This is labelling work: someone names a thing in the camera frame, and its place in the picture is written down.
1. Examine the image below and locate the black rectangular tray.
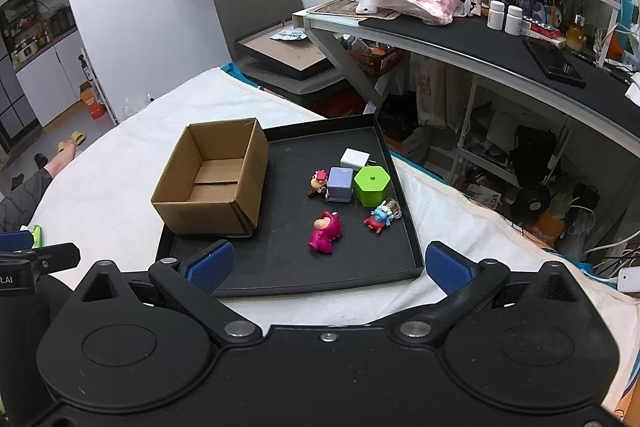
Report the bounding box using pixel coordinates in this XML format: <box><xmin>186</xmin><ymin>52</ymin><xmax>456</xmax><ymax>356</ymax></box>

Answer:
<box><xmin>156</xmin><ymin>115</ymin><xmax>423</xmax><ymax>297</ymax></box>

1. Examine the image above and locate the blue red smurf figurine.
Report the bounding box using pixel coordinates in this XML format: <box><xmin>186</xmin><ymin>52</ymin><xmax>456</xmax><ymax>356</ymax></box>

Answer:
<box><xmin>363</xmin><ymin>198</ymin><xmax>402</xmax><ymax>234</ymax></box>

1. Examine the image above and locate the green hexagonal box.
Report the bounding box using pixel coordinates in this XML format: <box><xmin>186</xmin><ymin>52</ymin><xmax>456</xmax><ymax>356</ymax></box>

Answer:
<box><xmin>354</xmin><ymin>166</ymin><xmax>390</xmax><ymax>208</ymax></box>

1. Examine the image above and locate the pink bear figurine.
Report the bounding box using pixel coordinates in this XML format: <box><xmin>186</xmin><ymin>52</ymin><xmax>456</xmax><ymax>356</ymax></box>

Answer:
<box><xmin>307</xmin><ymin>211</ymin><xmax>343</xmax><ymax>255</ymax></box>

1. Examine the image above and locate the white metal shelf rack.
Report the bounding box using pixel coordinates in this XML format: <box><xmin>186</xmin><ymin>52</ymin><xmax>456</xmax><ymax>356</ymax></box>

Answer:
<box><xmin>448</xmin><ymin>74</ymin><xmax>577</xmax><ymax>188</ymax></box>

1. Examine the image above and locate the white pill bottle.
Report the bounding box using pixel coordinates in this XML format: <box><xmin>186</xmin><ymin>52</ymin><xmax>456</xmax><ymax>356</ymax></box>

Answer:
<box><xmin>504</xmin><ymin>4</ymin><xmax>523</xmax><ymax>36</ymax></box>
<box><xmin>487</xmin><ymin>0</ymin><xmax>506</xmax><ymax>31</ymax></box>

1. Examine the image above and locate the beige tote bag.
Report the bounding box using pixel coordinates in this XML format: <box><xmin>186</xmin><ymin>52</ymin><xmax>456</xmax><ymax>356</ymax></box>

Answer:
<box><xmin>410</xmin><ymin>53</ymin><xmax>472</xmax><ymax>132</ymax></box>

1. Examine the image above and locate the white power adapter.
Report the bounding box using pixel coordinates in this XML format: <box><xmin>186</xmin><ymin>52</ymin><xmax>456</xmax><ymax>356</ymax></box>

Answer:
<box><xmin>340</xmin><ymin>148</ymin><xmax>370</xmax><ymax>171</ymax></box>

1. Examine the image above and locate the black phone on desk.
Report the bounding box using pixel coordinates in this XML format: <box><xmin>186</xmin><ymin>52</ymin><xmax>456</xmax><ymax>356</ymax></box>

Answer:
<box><xmin>523</xmin><ymin>38</ymin><xmax>586</xmax><ymax>89</ymax></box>

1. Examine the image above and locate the red plastic basket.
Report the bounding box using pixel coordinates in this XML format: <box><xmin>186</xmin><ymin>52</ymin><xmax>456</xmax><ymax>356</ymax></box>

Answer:
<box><xmin>347</xmin><ymin>40</ymin><xmax>404</xmax><ymax>78</ymax></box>

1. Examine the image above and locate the small red-bow doll figurine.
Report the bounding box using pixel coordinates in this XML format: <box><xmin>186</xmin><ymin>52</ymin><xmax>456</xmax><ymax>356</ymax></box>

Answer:
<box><xmin>307</xmin><ymin>169</ymin><xmax>329</xmax><ymax>198</ymax></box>

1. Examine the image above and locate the yellow slipper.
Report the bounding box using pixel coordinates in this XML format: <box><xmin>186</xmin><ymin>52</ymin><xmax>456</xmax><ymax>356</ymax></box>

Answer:
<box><xmin>72</xmin><ymin>131</ymin><xmax>86</xmax><ymax>146</ymax></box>

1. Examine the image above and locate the grey chair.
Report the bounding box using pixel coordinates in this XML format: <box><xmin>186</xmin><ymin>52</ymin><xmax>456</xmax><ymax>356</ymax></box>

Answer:
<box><xmin>214</xmin><ymin>0</ymin><xmax>344</xmax><ymax>100</ymax></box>

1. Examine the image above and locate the grey curved desk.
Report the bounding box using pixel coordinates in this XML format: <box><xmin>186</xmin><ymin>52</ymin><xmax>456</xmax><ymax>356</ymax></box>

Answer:
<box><xmin>292</xmin><ymin>9</ymin><xmax>639</xmax><ymax>156</ymax></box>

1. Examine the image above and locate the white towel cloth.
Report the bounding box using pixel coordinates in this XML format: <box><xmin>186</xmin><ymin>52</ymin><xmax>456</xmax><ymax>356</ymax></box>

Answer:
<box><xmin>29</xmin><ymin>67</ymin><xmax>640</xmax><ymax>413</ymax></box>

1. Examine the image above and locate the brown cardboard box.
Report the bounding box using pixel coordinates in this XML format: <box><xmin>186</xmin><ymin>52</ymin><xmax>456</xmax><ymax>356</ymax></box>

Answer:
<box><xmin>151</xmin><ymin>118</ymin><xmax>269</xmax><ymax>237</ymax></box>

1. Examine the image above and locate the person leg in grey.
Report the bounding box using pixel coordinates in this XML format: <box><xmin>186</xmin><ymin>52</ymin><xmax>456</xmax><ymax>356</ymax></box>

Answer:
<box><xmin>0</xmin><ymin>140</ymin><xmax>76</xmax><ymax>233</ymax></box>

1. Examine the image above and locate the orange carton box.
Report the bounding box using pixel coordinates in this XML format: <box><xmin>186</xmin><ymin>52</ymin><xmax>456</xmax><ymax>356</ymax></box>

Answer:
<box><xmin>79</xmin><ymin>81</ymin><xmax>106</xmax><ymax>120</ymax></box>

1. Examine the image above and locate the purple cube toy figure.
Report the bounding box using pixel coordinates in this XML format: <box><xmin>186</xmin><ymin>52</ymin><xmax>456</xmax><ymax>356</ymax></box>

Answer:
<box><xmin>326</xmin><ymin>167</ymin><xmax>354</xmax><ymax>204</ymax></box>

